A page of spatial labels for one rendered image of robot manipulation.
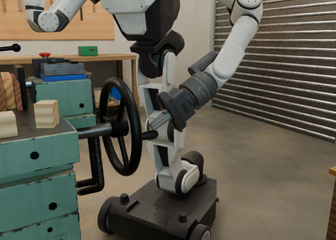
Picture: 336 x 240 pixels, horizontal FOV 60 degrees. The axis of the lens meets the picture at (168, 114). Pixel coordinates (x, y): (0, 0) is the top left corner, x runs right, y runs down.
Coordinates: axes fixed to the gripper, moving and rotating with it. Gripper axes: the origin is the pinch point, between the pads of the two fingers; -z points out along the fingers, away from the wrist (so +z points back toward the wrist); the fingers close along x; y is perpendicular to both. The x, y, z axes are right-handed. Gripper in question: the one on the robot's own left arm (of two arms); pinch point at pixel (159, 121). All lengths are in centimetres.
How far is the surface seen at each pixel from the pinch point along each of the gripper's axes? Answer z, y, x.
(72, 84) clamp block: -12.5, -6.7, 19.8
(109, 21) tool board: 119, -346, -4
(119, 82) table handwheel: -2.2, -6.5, 13.3
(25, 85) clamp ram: -21.3, -9.0, 25.1
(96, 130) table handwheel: -14.2, -9.4, 5.1
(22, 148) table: -27.7, 16.4, 20.1
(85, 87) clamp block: -10.2, -6.7, 17.2
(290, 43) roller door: 231, -161, -109
